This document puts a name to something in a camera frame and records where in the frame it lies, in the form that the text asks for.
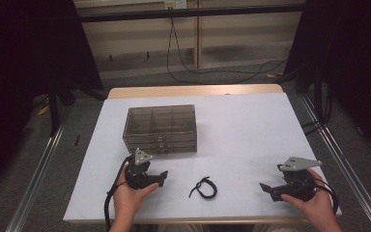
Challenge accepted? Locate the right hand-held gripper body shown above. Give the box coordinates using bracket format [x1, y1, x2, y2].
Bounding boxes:
[277, 157, 324, 203]

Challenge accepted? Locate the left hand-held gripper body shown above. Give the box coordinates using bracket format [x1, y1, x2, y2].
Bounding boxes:
[124, 148, 160, 190]

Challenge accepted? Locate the smoky transparent drawer box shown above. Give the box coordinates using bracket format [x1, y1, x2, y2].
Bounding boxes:
[122, 103, 198, 155]

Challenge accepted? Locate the person's left hand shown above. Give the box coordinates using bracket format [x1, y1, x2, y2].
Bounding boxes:
[112, 162, 160, 222]

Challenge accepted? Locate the person's right hand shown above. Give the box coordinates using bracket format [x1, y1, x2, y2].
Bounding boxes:
[280, 168, 336, 223]

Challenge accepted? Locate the white table mat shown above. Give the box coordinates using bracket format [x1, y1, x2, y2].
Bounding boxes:
[62, 92, 343, 223]

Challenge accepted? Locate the wooden table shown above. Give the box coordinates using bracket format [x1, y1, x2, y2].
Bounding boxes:
[62, 83, 343, 226]

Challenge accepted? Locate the black metal stand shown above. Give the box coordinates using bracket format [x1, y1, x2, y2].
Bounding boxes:
[46, 78, 63, 137]
[313, 64, 325, 125]

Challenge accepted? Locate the dark curtain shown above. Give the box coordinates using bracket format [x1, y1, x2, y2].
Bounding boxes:
[0, 0, 104, 197]
[282, 0, 371, 162]

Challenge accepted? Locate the black horizontal bar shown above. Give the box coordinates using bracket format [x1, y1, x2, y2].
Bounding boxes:
[78, 3, 305, 24]

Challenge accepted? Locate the right hand-held gripper black cable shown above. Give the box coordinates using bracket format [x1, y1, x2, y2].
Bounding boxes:
[312, 177, 340, 217]

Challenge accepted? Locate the hand-held gripper black cable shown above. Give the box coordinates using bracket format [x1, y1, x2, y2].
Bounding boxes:
[312, 177, 340, 217]
[103, 156, 133, 232]

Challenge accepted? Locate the left hand-held gripper black cable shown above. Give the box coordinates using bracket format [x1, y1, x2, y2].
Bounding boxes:
[103, 156, 133, 232]

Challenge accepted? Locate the metal floor rail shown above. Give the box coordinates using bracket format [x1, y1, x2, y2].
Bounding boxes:
[299, 93, 371, 232]
[5, 107, 71, 232]

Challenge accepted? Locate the black cable by stand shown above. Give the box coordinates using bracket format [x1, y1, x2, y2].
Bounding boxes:
[302, 86, 333, 135]

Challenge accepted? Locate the black floor cable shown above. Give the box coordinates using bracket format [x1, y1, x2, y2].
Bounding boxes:
[165, 17, 288, 85]

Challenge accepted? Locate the wooden post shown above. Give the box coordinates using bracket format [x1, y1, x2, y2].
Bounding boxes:
[192, 0, 205, 70]

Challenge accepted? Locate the wall socket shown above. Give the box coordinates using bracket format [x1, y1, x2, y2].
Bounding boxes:
[163, 0, 187, 11]

